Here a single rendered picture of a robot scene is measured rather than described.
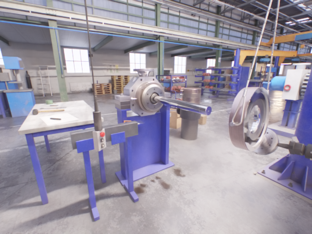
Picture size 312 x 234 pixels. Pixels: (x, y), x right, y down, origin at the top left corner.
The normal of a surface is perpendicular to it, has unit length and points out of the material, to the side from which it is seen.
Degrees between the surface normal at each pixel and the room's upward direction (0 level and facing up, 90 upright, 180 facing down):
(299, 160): 90
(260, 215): 0
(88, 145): 90
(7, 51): 90
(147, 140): 90
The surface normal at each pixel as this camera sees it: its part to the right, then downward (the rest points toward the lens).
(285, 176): 0.15, 0.26
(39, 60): 0.52, 0.23
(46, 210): 0.00, -0.96
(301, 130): -0.99, 0.03
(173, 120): -0.59, 0.22
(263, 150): -0.63, -0.52
